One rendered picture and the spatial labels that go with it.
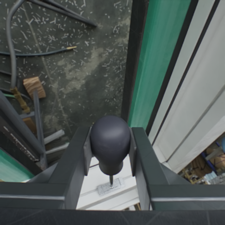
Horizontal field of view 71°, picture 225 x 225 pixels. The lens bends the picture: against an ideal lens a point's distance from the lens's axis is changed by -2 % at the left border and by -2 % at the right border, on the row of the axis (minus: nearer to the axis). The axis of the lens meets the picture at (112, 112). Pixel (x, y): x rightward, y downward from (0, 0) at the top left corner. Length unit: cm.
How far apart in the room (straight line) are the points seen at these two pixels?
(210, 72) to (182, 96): 6
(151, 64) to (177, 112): 10
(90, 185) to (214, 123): 23
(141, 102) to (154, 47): 8
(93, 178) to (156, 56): 24
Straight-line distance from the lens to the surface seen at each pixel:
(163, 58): 18
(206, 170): 654
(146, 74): 19
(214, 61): 19
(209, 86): 20
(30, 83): 121
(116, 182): 32
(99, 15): 110
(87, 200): 32
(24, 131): 73
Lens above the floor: 98
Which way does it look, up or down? 34 degrees down
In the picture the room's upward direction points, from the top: 155 degrees clockwise
